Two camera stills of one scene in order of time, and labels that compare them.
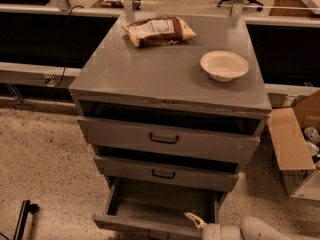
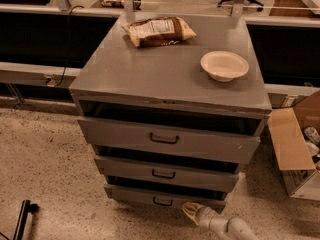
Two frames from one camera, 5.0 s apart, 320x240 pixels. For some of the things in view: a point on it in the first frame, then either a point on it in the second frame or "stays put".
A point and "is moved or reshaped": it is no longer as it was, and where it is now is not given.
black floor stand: x=26 y=207 stays put
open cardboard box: x=295 y=135 stays put
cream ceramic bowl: x=224 y=66 stays put
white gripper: x=213 y=232 to x=209 y=217
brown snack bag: x=157 y=31 stays put
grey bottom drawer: x=158 y=207 is moved or reshaped
